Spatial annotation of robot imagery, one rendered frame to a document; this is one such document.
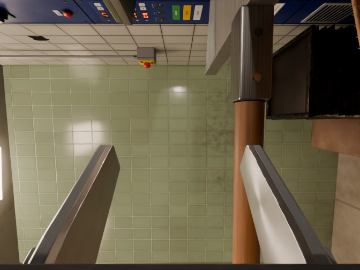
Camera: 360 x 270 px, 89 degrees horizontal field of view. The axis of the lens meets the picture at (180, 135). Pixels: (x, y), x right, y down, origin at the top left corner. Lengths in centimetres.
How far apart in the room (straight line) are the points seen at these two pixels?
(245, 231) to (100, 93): 145
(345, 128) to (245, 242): 84
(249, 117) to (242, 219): 11
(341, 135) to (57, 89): 177
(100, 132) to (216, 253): 137
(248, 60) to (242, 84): 2
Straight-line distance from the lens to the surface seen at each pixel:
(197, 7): 75
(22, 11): 94
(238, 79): 20
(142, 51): 117
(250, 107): 20
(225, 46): 32
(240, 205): 22
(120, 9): 54
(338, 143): 105
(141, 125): 146
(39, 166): 185
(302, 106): 76
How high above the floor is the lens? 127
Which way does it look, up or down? level
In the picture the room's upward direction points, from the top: 90 degrees counter-clockwise
